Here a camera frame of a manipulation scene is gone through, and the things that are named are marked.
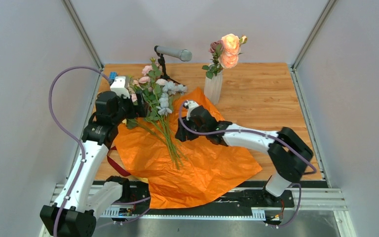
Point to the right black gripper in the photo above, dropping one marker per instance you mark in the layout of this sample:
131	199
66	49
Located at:
184	136

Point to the yellow flower bouquet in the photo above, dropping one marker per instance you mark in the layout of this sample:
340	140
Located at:
158	94

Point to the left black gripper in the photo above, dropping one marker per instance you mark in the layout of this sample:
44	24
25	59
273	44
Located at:
136	110

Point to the white ribbed vase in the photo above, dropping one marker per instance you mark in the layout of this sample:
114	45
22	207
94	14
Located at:
213	88

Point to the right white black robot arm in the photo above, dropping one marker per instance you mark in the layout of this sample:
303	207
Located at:
290	155

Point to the orange flowers in vase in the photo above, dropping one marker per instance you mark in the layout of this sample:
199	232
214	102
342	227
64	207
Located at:
225	54

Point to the orange yellow wrapping paper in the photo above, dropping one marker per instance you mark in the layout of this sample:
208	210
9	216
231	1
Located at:
205	172

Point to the dark red ribbon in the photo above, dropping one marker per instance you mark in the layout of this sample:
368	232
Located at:
117	167

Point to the silver microphone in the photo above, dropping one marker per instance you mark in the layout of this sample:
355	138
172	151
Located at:
182	54

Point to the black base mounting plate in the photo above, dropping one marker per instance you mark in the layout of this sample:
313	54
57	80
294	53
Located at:
237	203

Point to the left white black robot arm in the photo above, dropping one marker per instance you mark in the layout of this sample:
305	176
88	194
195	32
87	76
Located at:
74	212

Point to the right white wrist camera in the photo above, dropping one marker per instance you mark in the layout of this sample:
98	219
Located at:
190	105

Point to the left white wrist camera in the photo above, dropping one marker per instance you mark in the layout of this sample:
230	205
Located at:
120	86

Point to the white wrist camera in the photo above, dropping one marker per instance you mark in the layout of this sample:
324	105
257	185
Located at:
120	86
190	105

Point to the colourful toy block train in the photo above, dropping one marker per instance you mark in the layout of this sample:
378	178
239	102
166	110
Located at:
112	77

